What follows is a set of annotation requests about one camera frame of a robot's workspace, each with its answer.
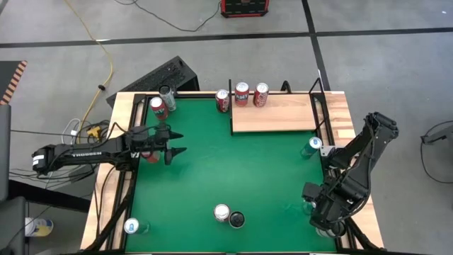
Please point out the white yellow canister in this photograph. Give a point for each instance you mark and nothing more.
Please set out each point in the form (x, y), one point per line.
(39, 227)

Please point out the black metal shelf frame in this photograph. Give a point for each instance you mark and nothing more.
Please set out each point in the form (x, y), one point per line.
(231, 124)

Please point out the black hazard-striped cart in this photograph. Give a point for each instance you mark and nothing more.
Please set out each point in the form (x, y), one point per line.
(8, 78)

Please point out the Celsius Tropical Vibe can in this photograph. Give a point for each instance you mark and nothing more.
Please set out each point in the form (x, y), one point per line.
(236, 219)

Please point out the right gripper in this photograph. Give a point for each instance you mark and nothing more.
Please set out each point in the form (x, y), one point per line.
(332, 210)

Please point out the black red box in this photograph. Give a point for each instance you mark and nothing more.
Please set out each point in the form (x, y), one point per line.
(244, 7)

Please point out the white slim Celsius can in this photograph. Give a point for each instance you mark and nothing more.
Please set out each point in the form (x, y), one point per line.
(322, 232)
(168, 99)

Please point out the green table mat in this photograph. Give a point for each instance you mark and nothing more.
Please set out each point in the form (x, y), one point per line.
(212, 170)

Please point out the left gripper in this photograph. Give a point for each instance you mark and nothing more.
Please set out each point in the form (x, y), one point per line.
(145, 140)

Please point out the red Coca-Cola can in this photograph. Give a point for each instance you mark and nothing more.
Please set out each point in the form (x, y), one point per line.
(222, 212)
(260, 97)
(223, 102)

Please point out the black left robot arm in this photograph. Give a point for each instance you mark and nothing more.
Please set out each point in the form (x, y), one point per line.
(88, 156)

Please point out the wooden shelf board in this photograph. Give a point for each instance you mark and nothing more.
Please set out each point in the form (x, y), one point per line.
(276, 117)

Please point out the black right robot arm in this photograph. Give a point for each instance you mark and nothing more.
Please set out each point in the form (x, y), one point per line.
(368, 141)

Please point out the silver mounting plate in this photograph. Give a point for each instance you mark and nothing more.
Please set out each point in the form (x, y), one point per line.
(326, 151)

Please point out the blue silver Red Bull can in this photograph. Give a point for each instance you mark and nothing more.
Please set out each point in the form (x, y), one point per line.
(311, 147)
(133, 226)

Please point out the gray stand leg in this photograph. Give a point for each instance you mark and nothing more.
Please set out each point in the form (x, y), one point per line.
(437, 136)

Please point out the black table frame rails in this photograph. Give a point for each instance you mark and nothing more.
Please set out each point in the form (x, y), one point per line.
(198, 95)

